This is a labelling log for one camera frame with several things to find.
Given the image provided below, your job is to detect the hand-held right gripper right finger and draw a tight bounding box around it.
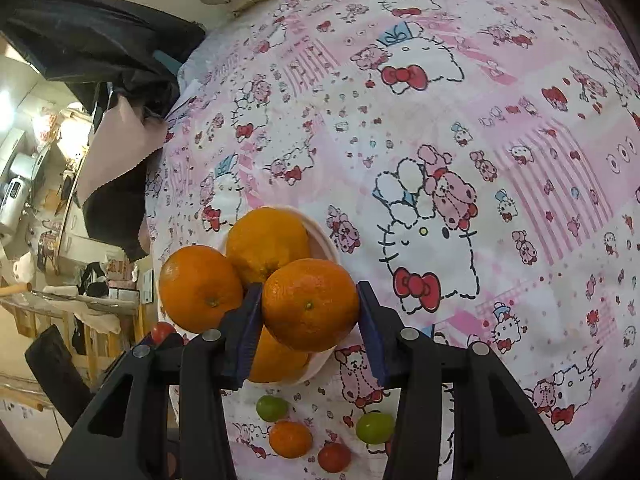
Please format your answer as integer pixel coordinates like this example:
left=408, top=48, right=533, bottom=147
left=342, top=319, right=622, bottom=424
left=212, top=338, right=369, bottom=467
left=356, top=281, right=573, bottom=480

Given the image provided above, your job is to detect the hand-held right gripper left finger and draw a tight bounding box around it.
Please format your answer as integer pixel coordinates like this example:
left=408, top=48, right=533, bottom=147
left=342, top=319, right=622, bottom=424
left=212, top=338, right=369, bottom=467
left=47, top=282, right=266, bottom=480

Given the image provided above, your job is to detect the small mandarin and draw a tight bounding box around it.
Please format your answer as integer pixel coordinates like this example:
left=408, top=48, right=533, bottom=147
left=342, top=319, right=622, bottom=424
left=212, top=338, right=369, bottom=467
left=248, top=325, right=312, bottom=384
left=269, top=420, right=313, bottom=459

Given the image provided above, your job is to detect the round orange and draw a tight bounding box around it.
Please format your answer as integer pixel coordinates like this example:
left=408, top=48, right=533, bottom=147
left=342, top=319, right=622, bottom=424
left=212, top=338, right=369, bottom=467
left=261, top=258, right=361, bottom=352
left=159, top=245, right=245, bottom=334

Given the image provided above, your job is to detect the large bumpy orange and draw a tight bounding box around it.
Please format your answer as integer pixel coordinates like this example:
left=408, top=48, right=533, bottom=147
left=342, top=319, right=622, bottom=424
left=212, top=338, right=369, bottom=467
left=226, top=207, right=311, bottom=286

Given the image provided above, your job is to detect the pink strawberry-print plate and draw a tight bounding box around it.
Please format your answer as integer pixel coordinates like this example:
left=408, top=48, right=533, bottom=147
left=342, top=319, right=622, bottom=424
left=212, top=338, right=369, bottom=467
left=157, top=205, right=342, bottom=386

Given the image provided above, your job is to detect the left green grape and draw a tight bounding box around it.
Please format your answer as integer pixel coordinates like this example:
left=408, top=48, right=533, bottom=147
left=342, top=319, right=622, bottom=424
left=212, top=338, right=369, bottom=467
left=256, top=395, right=288, bottom=422

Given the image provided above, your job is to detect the green grape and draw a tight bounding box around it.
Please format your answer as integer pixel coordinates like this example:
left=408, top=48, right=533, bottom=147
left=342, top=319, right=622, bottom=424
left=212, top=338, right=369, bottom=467
left=256, top=395, right=288, bottom=422
left=355, top=411, right=396, bottom=445

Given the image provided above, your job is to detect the red cherry tomato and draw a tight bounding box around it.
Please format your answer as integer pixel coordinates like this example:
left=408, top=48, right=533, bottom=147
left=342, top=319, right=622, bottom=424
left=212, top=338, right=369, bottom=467
left=151, top=322, right=177, bottom=346
left=318, top=442, right=352, bottom=473

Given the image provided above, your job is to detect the right green grape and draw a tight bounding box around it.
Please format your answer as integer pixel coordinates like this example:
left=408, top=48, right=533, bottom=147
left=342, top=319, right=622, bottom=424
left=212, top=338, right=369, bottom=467
left=355, top=411, right=396, bottom=445

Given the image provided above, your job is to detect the wooden rack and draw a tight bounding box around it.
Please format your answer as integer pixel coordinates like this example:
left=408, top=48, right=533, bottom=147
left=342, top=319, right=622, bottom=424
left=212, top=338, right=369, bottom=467
left=0, top=280, right=143, bottom=396

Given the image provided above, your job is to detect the black zigzag-edged cloth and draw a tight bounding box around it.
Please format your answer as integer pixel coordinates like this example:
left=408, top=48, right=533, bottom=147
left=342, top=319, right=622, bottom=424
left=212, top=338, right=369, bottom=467
left=82, top=152, right=166, bottom=261

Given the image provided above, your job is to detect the pink cloth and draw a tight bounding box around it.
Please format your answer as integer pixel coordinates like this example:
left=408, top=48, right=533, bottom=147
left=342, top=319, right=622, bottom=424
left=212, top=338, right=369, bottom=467
left=77, top=95, right=168, bottom=203

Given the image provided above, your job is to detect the pink cartoon printed blanket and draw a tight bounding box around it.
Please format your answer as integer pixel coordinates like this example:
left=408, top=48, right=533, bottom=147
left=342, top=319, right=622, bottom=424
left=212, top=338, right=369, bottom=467
left=145, top=0, right=640, bottom=480

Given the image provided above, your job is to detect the white water heater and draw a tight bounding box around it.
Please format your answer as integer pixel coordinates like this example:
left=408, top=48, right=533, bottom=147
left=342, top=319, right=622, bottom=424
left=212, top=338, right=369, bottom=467
left=0, top=152, right=46, bottom=231

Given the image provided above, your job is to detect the black hanging garment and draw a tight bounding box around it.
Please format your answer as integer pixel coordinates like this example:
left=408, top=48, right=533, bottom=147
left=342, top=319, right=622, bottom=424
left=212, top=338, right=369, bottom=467
left=5, top=0, right=207, bottom=116

